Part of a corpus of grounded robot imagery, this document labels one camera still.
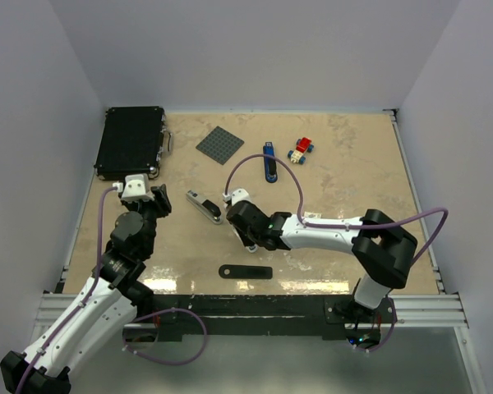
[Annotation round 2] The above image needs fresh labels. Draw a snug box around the small white stapler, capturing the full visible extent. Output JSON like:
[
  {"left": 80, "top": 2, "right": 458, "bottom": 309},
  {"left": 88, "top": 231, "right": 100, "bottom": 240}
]
[{"left": 232, "top": 226, "right": 258, "bottom": 253}]

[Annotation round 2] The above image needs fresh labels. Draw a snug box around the black stapler top cover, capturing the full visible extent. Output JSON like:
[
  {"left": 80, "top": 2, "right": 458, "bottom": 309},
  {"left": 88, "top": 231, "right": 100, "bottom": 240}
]
[{"left": 219, "top": 264, "right": 273, "bottom": 280}]

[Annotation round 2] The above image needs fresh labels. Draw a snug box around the white staple box sleeve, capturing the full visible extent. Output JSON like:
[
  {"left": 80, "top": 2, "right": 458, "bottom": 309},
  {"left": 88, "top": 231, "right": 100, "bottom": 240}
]
[{"left": 303, "top": 211, "right": 322, "bottom": 219}]

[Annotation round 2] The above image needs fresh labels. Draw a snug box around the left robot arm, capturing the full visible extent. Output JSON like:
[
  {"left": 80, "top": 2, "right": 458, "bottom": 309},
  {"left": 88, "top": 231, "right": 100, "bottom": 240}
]
[{"left": 0, "top": 176, "right": 172, "bottom": 393}]

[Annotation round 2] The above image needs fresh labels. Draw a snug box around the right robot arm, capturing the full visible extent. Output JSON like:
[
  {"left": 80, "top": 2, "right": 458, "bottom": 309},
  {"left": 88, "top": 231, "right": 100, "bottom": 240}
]
[{"left": 226, "top": 200, "right": 417, "bottom": 323}]

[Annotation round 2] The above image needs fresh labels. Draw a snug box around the grey studded building plate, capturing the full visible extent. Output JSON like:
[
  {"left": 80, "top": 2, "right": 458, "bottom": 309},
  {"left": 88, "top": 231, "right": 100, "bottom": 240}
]
[{"left": 196, "top": 126, "right": 244, "bottom": 165}]

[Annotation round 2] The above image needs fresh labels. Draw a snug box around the red white toy car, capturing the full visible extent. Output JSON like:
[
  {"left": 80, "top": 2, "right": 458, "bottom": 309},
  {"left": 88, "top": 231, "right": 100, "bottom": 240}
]
[{"left": 288, "top": 137, "right": 314, "bottom": 165}]

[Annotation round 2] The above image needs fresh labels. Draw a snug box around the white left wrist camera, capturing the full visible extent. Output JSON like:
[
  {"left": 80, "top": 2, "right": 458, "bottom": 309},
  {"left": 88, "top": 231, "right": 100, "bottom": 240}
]
[{"left": 112, "top": 174, "right": 153, "bottom": 203}]

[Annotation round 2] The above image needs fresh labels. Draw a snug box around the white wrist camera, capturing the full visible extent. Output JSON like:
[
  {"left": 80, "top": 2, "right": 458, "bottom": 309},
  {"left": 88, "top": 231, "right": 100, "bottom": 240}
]
[
  {"left": 112, "top": 174, "right": 153, "bottom": 203},
  {"left": 223, "top": 188, "right": 251, "bottom": 207}
]

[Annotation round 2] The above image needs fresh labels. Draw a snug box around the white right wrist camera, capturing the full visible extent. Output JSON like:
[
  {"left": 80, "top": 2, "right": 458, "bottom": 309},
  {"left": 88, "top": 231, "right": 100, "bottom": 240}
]
[{"left": 223, "top": 188, "right": 251, "bottom": 207}]

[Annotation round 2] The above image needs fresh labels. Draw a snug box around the black case with metal handle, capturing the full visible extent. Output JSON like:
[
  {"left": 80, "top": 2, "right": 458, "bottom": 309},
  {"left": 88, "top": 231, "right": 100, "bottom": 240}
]
[{"left": 94, "top": 106, "right": 173, "bottom": 181}]

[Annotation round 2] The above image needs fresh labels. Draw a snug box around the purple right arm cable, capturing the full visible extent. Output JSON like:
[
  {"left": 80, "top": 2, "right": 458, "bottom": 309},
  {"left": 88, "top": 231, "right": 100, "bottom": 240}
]
[{"left": 224, "top": 153, "right": 449, "bottom": 268}]

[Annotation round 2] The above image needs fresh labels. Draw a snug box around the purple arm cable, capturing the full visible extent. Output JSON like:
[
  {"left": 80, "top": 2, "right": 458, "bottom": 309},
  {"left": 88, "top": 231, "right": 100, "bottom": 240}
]
[
  {"left": 14, "top": 186, "right": 120, "bottom": 394},
  {"left": 224, "top": 153, "right": 449, "bottom": 268}
]

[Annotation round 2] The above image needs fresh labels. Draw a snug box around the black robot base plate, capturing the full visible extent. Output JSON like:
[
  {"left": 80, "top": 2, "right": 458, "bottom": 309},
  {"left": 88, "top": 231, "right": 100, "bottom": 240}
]
[{"left": 123, "top": 295, "right": 397, "bottom": 342}]

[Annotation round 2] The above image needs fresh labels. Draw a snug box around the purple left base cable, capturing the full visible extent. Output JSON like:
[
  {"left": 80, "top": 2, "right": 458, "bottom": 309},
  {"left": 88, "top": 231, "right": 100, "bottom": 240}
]
[{"left": 122, "top": 308, "right": 209, "bottom": 364}]

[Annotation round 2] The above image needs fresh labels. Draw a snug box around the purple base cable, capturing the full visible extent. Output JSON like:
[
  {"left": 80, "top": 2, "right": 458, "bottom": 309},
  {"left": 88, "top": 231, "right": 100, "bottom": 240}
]
[
  {"left": 122, "top": 308, "right": 209, "bottom": 364},
  {"left": 351, "top": 295, "right": 399, "bottom": 354}
]

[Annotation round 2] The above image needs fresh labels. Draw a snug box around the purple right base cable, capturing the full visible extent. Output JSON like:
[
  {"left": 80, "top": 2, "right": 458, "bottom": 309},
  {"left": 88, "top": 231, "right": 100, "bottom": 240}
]
[{"left": 351, "top": 295, "right": 399, "bottom": 354}]

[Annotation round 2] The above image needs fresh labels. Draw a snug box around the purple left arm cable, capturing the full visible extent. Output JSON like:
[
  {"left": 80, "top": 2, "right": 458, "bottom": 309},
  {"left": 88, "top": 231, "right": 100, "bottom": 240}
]
[{"left": 14, "top": 186, "right": 120, "bottom": 394}]

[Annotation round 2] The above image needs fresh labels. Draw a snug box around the aluminium table edge rail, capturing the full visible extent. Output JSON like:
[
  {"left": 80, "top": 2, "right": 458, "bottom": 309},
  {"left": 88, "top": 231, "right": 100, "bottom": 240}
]
[{"left": 383, "top": 109, "right": 469, "bottom": 329}]

